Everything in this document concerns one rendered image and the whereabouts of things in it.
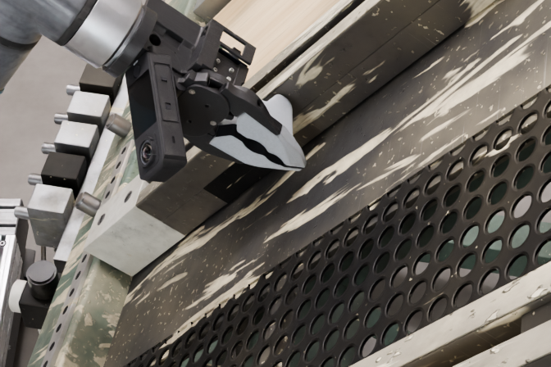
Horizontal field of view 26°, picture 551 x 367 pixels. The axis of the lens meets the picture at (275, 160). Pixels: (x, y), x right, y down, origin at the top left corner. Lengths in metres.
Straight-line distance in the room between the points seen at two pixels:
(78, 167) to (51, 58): 1.29
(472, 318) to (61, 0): 0.52
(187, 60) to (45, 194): 0.64
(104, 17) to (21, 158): 1.75
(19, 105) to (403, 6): 1.94
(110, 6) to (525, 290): 0.54
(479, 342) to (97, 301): 0.81
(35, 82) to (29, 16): 1.89
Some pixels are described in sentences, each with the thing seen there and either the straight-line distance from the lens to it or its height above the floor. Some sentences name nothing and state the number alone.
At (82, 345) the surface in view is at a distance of 1.40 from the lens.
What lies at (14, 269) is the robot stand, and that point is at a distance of 2.36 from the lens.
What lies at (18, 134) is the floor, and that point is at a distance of 2.84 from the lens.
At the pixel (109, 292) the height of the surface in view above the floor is 0.89.
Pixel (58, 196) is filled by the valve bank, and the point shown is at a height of 0.77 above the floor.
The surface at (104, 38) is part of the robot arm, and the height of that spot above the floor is 1.35.
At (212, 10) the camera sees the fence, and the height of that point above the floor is 0.91.
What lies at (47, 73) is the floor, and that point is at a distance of 2.97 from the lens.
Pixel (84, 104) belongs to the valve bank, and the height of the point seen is 0.76.
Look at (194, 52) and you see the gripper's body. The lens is 1.11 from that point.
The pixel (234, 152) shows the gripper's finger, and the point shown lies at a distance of 1.14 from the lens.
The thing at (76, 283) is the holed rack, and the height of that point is 0.89.
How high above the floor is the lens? 2.08
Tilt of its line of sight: 50 degrees down
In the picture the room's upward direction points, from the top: straight up
